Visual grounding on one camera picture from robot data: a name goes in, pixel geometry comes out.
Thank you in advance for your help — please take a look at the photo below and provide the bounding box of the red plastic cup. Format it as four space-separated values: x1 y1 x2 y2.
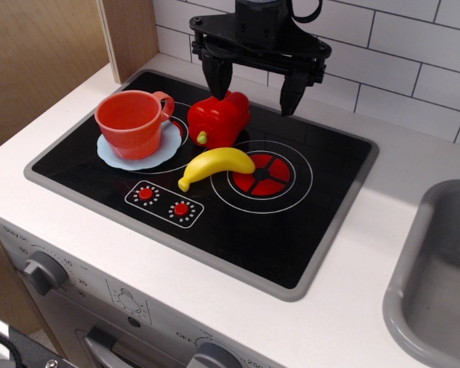
94 90 175 160

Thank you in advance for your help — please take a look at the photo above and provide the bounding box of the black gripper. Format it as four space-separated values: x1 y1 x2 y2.
189 1 331 117

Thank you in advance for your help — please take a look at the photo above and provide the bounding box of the grey timer knob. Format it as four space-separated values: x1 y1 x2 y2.
23 251 68 296

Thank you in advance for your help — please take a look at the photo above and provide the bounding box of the black toy stovetop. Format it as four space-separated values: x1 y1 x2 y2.
25 71 379 301

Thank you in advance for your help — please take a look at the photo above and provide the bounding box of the red toy bell pepper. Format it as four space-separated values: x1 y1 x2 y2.
187 91 251 150

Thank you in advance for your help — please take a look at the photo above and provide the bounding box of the grey temperature knob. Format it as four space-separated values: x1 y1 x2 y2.
186 343 242 368

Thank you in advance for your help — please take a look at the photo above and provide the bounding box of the grey sink basin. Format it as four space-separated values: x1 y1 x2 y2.
383 179 460 367

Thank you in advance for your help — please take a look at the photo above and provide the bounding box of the yellow toy banana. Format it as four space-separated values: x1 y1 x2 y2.
178 147 255 192

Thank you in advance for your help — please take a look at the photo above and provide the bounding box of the grey oven door handle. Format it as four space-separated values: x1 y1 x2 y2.
83 327 144 367

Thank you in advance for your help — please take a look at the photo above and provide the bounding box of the black metal bracket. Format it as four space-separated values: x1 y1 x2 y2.
8 326 74 368

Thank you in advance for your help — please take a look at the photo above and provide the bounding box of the wooden side panel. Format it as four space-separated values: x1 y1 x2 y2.
97 0 159 84

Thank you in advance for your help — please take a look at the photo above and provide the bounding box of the light blue plate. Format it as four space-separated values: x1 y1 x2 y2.
97 120 182 171

